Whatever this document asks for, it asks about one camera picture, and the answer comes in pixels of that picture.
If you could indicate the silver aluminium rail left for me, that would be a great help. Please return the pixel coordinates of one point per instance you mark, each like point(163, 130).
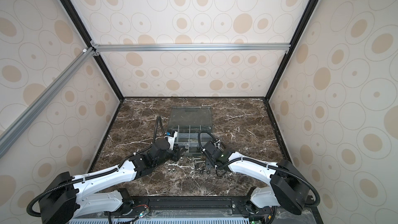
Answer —
point(17, 128)

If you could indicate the black corner frame post left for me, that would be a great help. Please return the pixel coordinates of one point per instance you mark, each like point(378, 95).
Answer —
point(83, 32)

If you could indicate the pile of screws and nuts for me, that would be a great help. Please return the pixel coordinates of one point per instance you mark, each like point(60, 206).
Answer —
point(188, 165)

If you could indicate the black corner frame post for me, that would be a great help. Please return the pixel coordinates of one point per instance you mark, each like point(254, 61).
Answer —
point(83, 32)
point(302, 24)

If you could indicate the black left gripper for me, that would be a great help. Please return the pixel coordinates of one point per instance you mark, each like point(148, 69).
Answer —
point(176, 151)

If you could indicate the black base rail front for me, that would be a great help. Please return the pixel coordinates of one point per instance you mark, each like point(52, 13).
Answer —
point(196, 210)

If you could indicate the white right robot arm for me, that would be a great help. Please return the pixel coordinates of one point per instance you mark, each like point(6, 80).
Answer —
point(286, 187)

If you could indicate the silver aluminium crossbar rear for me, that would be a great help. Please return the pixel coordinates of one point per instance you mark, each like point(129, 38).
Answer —
point(193, 47)

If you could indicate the black corner frame post right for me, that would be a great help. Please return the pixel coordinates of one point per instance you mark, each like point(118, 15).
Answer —
point(302, 24)

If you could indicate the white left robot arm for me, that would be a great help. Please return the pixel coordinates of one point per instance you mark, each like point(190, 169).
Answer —
point(69, 197)

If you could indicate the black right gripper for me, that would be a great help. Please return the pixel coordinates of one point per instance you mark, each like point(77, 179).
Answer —
point(207, 164)

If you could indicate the clear plastic compartment box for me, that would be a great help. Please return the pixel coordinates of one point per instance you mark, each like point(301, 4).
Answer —
point(188, 122)

